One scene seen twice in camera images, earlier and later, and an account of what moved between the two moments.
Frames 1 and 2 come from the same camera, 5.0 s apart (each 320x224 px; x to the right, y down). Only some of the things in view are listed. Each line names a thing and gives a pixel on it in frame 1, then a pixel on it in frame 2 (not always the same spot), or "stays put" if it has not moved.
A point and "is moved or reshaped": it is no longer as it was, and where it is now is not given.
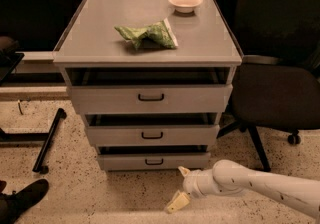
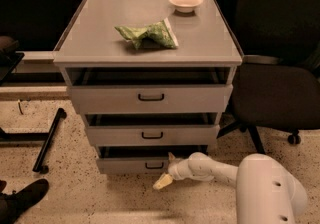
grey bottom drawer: (153, 158) is moved or reshaped
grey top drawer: (150, 90) stays put
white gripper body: (191, 184) -> (175, 169)
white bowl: (185, 2) stays put
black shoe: (14, 204) stays put
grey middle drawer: (152, 129) stays put
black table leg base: (46, 137) stays put
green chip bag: (160, 33) stays put
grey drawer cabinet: (150, 73) stays put
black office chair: (276, 84) stays put
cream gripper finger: (185, 171) -> (171, 157)
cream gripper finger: (179, 200) -> (165, 180)
